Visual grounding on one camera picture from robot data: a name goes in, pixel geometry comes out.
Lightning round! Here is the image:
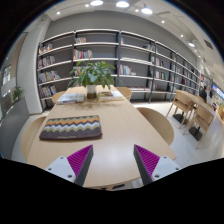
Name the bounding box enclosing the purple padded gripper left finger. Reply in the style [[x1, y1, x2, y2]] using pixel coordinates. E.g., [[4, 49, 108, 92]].
[[46, 145, 93, 186]]

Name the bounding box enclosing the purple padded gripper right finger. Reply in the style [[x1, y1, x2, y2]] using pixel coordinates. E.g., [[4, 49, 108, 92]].
[[133, 145, 180, 185]]

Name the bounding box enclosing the zigzag patterned folded towel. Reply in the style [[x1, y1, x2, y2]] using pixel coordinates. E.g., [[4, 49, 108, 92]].
[[39, 115, 102, 140]]

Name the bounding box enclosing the wooden chair right near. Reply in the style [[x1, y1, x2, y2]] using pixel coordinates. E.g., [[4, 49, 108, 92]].
[[137, 107, 174, 145]]

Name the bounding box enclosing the wooden chair left near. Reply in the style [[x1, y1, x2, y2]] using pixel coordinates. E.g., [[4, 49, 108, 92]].
[[21, 117, 45, 159]]

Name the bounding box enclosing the open magazine left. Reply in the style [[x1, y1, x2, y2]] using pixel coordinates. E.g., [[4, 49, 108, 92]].
[[57, 93, 85, 104]]

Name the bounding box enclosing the light wooden chair front right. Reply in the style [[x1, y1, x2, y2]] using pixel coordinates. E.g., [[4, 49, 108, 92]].
[[184, 105, 214, 143]]

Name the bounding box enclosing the wooden chair far left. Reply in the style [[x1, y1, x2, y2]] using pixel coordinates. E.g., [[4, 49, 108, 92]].
[[52, 91, 65, 104]]

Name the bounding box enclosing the light wooden chair background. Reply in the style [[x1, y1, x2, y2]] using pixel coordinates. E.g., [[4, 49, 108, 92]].
[[168, 90, 193, 127]]

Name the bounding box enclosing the book on table right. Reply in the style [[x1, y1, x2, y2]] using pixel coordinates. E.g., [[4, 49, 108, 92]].
[[98, 91, 124, 101]]

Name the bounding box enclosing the wooden chair far right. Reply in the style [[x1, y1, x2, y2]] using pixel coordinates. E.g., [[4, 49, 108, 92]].
[[117, 87, 132, 100]]

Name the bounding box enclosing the person in dark clothes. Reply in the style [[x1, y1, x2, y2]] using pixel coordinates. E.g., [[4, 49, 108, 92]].
[[199, 86, 207, 102]]

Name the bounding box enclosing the green potted plant white pot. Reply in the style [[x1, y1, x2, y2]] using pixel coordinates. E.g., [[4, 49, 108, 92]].
[[68, 60, 114, 99]]

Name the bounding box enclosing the small green plant left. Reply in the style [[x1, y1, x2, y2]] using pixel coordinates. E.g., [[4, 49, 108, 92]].
[[13, 86, 23, 102]]

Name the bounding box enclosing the large grey bookshelf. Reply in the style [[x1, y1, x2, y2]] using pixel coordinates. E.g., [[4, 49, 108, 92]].
[[37, 29, 201, 108]]

